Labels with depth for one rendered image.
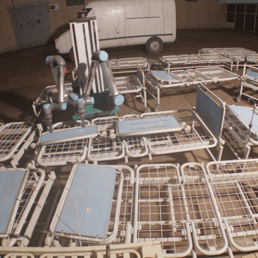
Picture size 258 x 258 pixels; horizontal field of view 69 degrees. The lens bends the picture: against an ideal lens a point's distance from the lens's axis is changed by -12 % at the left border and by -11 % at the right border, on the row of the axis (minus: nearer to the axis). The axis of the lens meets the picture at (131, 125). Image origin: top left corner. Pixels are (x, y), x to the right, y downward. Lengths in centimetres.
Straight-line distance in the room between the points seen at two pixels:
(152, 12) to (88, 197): 875
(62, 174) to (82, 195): 116
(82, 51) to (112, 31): 640
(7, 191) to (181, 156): 209
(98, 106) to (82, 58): 72
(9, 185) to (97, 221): 91
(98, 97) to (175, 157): 135
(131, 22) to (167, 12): 173
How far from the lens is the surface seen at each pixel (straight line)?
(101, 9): 918
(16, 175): 210
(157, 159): 278
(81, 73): 289
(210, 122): 247
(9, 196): 192
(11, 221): 174
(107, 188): 168
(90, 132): 243
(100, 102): 300
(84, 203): 159
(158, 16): 972
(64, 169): 285
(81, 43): 286
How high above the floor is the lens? 176
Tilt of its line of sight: 30 degrees down
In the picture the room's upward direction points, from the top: 4 degrees counter-clockwise
